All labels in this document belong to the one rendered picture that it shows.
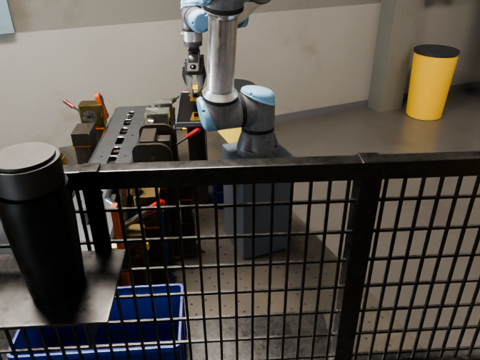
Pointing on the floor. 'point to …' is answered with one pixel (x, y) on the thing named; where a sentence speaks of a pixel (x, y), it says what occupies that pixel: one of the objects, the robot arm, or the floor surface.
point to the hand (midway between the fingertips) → (195, 93)
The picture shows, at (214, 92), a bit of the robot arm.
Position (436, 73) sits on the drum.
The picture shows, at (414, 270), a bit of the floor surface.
